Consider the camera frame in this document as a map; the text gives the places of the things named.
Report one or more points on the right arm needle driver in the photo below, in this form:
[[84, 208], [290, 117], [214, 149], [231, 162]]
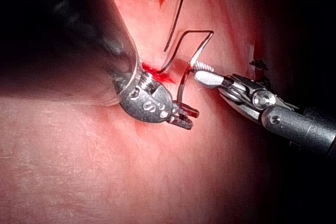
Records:
[[246, 95]]

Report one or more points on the left arm needle driver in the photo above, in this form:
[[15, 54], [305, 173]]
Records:
[[147, 103]]

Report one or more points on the left arm needle driver jaw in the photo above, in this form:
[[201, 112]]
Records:
[[181, 122], [187, 110]]

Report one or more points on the right arm needle driver jaw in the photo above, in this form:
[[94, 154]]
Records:
[[208, 78], [206, 66]]

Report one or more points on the curved steel needle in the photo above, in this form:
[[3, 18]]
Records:
[[182, 87]]

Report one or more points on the dark right arm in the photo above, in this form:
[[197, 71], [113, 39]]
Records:
[[302, 127]]

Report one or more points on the dark left arm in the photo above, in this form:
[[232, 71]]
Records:
[[65, 37]]

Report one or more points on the black stitching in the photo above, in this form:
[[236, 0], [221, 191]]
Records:
[[258, 64]]

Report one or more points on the black cut thread piece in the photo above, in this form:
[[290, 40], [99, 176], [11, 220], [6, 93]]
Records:
[[174, 26]]

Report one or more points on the tissue pad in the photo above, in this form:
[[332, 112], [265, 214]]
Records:
[[105, 169]]

